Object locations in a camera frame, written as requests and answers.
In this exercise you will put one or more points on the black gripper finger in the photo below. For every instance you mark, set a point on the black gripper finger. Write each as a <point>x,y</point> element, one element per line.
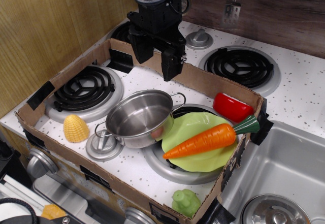
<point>142,47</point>
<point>172,62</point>

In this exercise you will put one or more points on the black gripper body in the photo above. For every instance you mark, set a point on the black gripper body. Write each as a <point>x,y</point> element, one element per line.
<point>159,20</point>

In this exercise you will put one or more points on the orange toy carrot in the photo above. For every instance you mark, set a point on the orange toy carrot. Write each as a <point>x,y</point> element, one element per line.
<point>219,136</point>

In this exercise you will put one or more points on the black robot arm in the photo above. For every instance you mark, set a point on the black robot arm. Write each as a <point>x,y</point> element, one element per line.
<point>156,26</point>

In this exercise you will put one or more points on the light green plastic plate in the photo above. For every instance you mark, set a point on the light green plastic plate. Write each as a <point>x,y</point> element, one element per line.
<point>189,125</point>

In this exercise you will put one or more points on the silver stove knob back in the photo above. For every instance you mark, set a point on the silver stove knob back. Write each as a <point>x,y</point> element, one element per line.
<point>199,40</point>

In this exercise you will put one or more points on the silver stove knob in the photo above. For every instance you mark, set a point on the silver stove knob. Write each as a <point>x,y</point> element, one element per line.
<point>199,40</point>
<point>102,147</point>

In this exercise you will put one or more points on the front left black burner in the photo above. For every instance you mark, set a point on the front left black burner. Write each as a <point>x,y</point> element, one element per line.
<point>89,95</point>

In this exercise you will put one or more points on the stainless steel pot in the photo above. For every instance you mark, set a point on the stainless steel pot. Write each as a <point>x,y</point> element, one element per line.
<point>142,118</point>

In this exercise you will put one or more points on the hanging metal spatula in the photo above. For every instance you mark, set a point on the hanging metal spatula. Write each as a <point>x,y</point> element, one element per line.
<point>230,15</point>

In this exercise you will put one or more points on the red toy pepper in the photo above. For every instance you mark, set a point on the red toy pepper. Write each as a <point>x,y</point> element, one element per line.
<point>231,108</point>

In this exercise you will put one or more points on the back right black burner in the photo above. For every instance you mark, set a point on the back right black burner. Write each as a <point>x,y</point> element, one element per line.
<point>247,66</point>

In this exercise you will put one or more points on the front right black burner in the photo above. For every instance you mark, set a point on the front right black burner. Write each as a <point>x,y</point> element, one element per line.
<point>163,167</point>

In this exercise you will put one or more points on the yellow toy corn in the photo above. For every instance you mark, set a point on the yellow toy corn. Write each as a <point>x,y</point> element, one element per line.
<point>75,129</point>

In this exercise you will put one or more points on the silver stove knob front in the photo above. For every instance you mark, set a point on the silver stove knob front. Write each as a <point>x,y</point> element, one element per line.
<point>102,147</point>

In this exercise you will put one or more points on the brown cardboard fence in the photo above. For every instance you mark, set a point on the brown cardboard fence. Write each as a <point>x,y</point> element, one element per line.
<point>137,182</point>

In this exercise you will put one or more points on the green toy vegetable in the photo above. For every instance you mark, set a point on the green toy vegetable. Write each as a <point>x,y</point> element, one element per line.
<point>185,202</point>

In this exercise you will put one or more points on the grey toy sink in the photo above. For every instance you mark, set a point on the grey toy sink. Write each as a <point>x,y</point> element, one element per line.
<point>289,162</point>

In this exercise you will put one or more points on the silver oven knob left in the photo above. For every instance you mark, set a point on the silver oven knob left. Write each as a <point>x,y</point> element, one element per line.
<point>40,164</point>

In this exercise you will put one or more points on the silver oven knob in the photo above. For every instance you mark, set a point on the silver oven knob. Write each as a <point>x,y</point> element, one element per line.
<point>40,164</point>
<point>135,216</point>

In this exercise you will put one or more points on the silver oven knob middle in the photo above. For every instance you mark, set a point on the silver oven knob middle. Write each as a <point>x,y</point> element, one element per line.
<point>135,216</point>

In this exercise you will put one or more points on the silver sink drain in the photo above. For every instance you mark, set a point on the silver sink drain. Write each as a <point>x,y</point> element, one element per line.
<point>269,208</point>

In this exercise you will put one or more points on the orange toy piece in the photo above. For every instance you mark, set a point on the orange toy piece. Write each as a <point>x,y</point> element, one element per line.
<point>52,211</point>

